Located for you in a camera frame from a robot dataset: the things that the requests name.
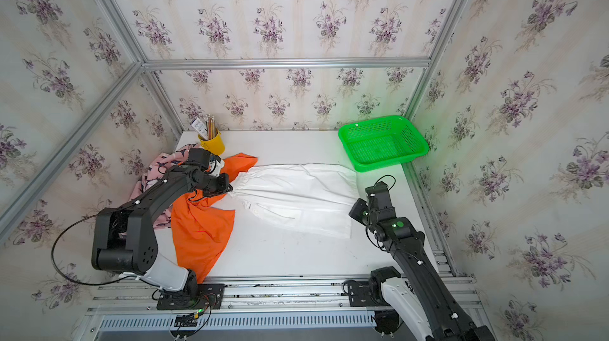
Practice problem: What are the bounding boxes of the white shorts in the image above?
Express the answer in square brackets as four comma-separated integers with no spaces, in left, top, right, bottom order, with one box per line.
[229,163,359,239]

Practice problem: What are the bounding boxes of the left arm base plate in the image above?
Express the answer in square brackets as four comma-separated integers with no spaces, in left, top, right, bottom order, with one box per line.
[156,283,226,311]

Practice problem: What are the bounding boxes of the pink patterned garment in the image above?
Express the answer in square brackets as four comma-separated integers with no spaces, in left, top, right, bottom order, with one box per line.
[129,144,201,200]

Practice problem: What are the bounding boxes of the orange cloth garment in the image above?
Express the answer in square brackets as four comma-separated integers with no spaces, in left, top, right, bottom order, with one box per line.
[170,151,259,284]

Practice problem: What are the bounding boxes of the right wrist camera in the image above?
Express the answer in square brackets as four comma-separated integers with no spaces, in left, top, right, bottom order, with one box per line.
[366,182,393,207]

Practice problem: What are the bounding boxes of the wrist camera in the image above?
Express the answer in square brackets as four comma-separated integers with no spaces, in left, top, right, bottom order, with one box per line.
[366,182,393,207]
[207,157,225,177]

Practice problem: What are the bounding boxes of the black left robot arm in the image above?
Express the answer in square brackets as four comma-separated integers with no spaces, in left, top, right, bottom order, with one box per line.
[91,148,232,299]

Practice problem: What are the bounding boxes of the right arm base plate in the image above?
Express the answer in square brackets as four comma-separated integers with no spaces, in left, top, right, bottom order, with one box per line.
[342,278,416,307]

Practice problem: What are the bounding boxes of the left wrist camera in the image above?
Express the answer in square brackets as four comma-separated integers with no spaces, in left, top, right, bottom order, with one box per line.
[207,157,225,177]

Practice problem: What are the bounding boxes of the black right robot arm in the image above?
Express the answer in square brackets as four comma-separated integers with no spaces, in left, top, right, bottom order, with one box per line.
[349,181,495,340]

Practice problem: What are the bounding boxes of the green plastic basket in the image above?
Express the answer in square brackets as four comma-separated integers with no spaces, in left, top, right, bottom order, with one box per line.
[338,115,430,173]

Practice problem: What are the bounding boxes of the wooden pencils bundle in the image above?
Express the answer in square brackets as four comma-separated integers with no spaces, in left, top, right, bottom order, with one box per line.
[206,114,217,141]

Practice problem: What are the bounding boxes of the yellow pencil cup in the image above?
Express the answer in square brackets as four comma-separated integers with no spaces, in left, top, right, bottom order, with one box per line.
[198,132,225,156]

